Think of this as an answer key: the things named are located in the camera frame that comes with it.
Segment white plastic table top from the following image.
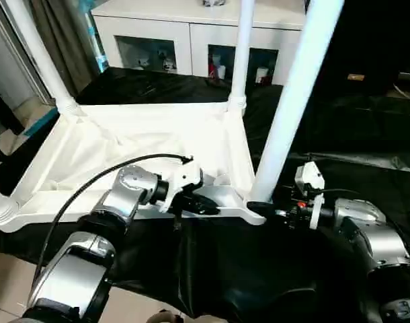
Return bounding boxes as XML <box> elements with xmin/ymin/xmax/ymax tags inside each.
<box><xmin>0</xmin><ymin>100</ymin><xmax>269</xmax><ymax>234</ymax></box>

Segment white plastic table leg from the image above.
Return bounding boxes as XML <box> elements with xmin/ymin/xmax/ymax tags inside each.
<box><xmin>226</xmin><ymin>0</ymin><xmax>257</xmax><ymax>114</ymax></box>
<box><xmin>0</xmin><ymin>182</ymin><xmax>24</xmax><ymax>230</ymax></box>
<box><xmin>0</xmin><ymin>0</ymin><xmax>82</xmax><ymax>118</ymax></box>
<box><xmin>247</xmin><ymin>0</ymin><xmax>346</xmax><ymax>205</ymax></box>

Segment black plastic mat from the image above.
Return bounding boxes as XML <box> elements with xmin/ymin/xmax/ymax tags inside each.
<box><xmin>0</xmin><ymin>65</ymin><xmax>410</xmax><ymax>323</ymax></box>

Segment black box with yellow label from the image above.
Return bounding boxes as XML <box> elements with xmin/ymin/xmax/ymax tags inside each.
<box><xmin>325</xmin><ymin>0</ymin><xmax>401</xmax><ymax>99</ymax></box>

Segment white glass-door cabinet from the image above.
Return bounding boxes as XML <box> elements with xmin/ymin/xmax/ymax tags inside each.
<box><xmin>89</xmin><ymin>0</ymin><xmax>309</xmax><ymax>87</ymax></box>

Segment light blue patterned strip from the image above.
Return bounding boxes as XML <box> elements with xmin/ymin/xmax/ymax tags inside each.
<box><xmin>83</xmin><ymin>5</ymin><xmax>111</xmax><ymax>74</ymax></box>

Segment grey-brown curtain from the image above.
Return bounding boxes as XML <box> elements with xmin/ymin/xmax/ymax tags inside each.
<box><xmin>29</xmin><ymin>0</ymin><xmax>99</xmax><ymax>99</ymax></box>

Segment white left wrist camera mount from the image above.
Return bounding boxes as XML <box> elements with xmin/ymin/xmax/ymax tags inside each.
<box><xmin>157</xmin><ymin>162</ymin><xmax>205</xmax><ymax>213</ymax></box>

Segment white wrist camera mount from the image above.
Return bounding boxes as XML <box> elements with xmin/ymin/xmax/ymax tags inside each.
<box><xmin>293</xmin><ymin>160</ymin><xmax>327</xmax><ymax>230</ymax></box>
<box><xmin>157</xmin><ymin>162</ymin><xmax>205</xmax><ymax>213</ymax></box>

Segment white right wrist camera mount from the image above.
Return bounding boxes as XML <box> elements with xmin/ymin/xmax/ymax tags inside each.
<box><xmin>293</xmin><ymin>160</ymin><xmax>327</xmax><ymax>230</ymax></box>

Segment teal plastic frame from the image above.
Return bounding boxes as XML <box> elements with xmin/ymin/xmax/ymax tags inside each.
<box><xmin>17</xmin><ymin>105</ymin><xmax>60</xmax><ymax>139</ymax></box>

